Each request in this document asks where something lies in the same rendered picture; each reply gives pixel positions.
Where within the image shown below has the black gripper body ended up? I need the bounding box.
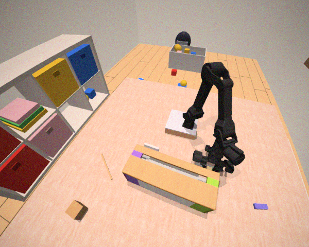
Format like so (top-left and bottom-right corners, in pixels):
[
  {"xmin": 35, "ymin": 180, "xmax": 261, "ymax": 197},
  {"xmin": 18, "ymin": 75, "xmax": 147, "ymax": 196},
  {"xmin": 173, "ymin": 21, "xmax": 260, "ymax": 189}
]
[{"xmin": 192, "ymin": 148, "xmax": 234, "ymax": 174}]

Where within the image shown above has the purple rectangular block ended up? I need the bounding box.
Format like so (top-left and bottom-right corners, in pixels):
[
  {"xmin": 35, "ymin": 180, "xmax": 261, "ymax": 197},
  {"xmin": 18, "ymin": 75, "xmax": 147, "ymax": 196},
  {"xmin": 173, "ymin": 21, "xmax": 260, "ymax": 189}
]
[{"xmin": 253, "ymin": 203, "xmax": 268, "ymax": 209}]

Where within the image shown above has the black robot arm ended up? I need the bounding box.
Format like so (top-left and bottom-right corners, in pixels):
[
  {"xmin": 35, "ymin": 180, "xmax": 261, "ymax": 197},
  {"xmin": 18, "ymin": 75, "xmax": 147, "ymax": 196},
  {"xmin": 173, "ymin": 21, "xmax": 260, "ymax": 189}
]
[{"xmin": 182, "ymin": 62, "xmax": 245, "ymax": 166}]

